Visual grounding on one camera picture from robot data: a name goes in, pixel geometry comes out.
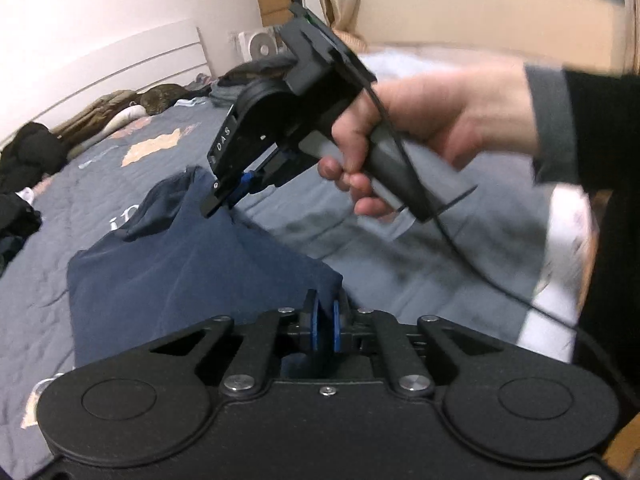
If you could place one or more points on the black down jacket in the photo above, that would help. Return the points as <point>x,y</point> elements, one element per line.
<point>30,155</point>

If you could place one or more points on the white rolled cloth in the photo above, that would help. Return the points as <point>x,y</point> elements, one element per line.
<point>125,117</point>

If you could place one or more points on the white wall socket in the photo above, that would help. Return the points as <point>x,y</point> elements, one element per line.
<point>232,39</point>

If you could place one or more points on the grey printed quilt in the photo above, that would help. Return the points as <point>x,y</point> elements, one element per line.
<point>75,185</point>

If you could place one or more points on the person's right forearm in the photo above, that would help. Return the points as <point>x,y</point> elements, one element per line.
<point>590,120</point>

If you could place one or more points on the olive brown coat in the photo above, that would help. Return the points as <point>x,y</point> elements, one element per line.
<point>85,117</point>

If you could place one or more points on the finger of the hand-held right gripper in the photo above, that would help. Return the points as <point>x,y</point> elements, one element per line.
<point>275,170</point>
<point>220,195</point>

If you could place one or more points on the navy blue t-shirt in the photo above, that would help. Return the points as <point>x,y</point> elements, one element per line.
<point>175,280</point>

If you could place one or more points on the small white garment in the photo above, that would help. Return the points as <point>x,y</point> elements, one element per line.
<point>25,194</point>

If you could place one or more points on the person's right hand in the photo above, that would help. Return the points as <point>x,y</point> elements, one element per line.
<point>465,115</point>

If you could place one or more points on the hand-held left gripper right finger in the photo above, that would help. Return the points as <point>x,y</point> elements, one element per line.
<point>337,327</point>

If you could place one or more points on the white fan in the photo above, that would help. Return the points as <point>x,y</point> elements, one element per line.
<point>260,46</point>

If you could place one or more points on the white pillow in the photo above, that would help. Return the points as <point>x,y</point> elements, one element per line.
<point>400,62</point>

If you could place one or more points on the camouflage garment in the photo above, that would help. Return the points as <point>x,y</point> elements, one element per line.
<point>162,97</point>

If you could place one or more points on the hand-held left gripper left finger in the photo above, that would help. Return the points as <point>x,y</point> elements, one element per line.
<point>314,320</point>

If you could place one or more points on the tan plush toy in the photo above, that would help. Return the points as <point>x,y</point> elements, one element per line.
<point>347,40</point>

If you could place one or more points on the person's black top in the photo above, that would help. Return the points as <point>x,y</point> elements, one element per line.
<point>620,285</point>

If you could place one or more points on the brown folded blankets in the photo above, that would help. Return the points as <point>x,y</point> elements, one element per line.
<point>125,55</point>

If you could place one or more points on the dark folded garment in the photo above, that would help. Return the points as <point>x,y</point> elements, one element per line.
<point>235,80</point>

